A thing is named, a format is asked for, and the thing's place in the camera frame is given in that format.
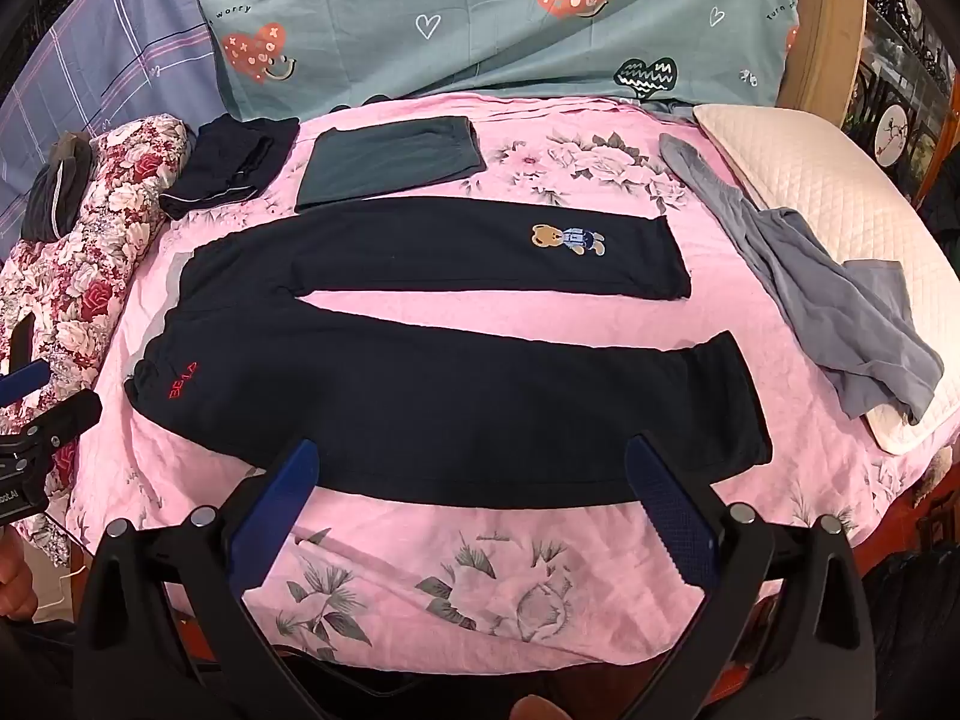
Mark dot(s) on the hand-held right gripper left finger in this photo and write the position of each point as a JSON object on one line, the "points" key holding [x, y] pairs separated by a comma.
{"points": [[274, 514]]}

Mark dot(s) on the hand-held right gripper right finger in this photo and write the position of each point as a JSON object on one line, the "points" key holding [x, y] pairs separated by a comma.
{"points": [[671, 514]]}

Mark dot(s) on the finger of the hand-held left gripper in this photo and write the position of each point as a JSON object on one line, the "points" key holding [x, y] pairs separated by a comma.
{"points": [[22, 382], [64, 412]]}

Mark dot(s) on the black pants with bear print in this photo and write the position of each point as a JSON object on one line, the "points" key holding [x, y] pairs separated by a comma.
{"points": [[412, 405]]}

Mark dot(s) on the grey crumpled pants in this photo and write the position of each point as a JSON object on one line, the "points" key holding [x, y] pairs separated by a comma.
{"points": [[825, 300]]}

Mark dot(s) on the navy folded pants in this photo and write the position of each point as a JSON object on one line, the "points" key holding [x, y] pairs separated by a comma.
{"points": [[225, 165]]}

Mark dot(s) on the dark green folded pants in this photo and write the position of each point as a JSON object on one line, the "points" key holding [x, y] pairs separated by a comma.
{"points": [[382, 161]]}

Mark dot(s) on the person's left hand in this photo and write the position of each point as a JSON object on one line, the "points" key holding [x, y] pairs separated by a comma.
{"points": [[15, 577]]}

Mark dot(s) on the person's right hand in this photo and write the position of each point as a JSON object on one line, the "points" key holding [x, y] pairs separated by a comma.
{"points": [[541, 709]]}

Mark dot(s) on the red floral quilt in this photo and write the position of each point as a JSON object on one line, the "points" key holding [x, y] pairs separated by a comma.
{"points": [[97, 262]]}

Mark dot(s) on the pink floral bed sheet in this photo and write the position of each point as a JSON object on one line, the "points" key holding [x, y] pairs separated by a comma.
{"points": [[450, 562]]}

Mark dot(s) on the grey folded cloth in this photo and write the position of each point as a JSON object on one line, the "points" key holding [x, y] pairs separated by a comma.
{"points": [[56, 187]]}

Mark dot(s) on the blue plaid sheet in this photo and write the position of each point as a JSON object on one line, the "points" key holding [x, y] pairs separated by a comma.
{"points": [[97, 75]]}

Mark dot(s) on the cream quilted pillow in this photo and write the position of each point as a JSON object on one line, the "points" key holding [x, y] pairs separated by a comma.
{"points": [[825, 180]]}

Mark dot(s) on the wooden glass display cabinet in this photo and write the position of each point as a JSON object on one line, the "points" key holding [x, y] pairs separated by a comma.
{"points": [[904, 90]]}

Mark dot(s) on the light wooden headboard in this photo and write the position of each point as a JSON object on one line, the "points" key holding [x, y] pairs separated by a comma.
{"points": [[832, 30]]}

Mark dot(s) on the teal blanket with hearts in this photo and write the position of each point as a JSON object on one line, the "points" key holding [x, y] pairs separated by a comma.
{"points": [[450, 15]]}

